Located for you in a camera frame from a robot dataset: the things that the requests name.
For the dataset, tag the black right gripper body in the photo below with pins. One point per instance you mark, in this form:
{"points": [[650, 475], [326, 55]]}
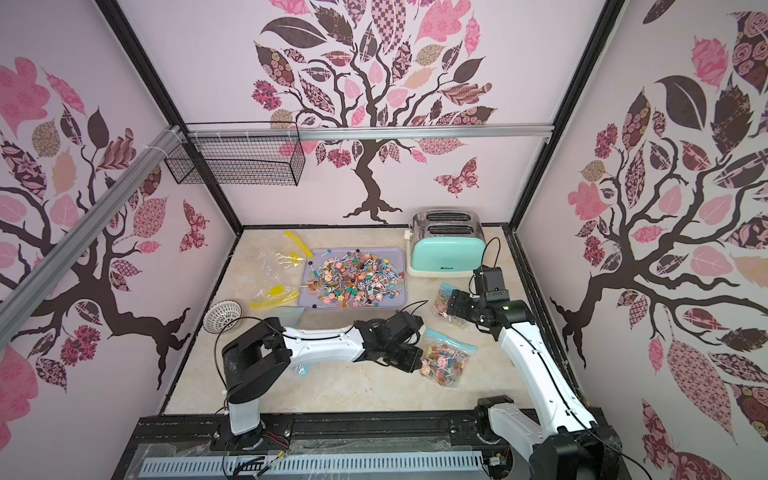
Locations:
{"points": [[466, 310]]}

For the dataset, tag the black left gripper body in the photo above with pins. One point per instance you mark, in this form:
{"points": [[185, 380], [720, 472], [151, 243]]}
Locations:
{"points": [[400, 356]]}

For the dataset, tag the purple plastic tray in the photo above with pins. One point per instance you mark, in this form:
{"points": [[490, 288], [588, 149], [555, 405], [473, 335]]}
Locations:
{"points": [[354, 277]]}

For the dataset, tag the yellow-zip candy bag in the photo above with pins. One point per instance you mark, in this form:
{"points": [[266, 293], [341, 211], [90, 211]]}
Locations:
{"points": [[291, 254], [273, 296]]}

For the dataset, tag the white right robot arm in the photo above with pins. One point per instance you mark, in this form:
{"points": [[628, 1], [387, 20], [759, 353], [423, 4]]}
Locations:
{"points": [[565, 441]]}

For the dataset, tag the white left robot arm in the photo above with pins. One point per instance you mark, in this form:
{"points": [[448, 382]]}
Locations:
{"points": [[253, 362]]}

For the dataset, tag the loose candy pile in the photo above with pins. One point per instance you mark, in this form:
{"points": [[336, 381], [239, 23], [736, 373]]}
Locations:
{"points": [[351, 279]]}

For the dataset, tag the mint green toaster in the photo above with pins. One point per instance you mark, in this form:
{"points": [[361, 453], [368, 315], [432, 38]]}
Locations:
{"points": [[444, 243]]}

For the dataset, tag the white round strainer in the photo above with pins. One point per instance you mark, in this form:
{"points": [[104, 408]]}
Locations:
{"points": [[221, 317]]}

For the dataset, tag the white slotted cable duct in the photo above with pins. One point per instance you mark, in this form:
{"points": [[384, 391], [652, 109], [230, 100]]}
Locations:
{"points": [[418, 465]]}

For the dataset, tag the black wire basket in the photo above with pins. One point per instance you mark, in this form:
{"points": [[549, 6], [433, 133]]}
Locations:
{"points": [[239, 153]]}

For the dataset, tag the aluminium rail back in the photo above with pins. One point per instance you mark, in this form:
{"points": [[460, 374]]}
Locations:
{"points": [[374, 133]]}

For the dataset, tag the aluminium rail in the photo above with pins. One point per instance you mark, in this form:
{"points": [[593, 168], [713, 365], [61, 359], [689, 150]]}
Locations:
{"points": [[19, 306], [374, 133]]}

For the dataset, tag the aluminium rail left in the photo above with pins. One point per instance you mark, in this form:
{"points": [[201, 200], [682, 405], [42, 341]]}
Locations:
{"points": [[19, 306]]}

